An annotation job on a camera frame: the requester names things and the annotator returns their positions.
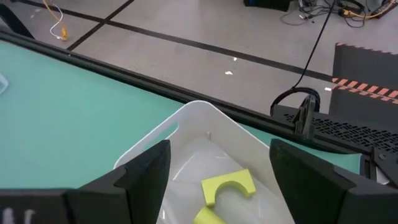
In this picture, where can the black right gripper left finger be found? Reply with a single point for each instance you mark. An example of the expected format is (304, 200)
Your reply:
(143, 186)

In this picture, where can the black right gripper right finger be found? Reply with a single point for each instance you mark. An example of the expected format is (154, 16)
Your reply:
(311, 193)

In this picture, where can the yellow-green arch block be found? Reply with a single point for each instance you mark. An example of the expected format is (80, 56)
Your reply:
(230, 180)

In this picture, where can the white plastic bin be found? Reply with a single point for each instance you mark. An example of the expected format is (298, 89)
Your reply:
(211, 124)

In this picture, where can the white paper scrap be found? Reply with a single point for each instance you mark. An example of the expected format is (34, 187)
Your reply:
(328, 89)
(228, 73)

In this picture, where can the black orange-striped floor mat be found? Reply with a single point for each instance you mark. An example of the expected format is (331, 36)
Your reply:
(363, 65)

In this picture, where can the black equipment cabinet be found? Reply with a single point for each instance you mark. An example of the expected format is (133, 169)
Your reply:
(267, 3)

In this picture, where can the black slanted bar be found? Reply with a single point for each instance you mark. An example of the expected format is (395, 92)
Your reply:
(14, 21)

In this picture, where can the black metal bracket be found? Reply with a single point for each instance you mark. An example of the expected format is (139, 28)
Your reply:
(385, 165)

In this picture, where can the black table edge rail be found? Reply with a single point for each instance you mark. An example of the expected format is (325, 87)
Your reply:
(124, 77)

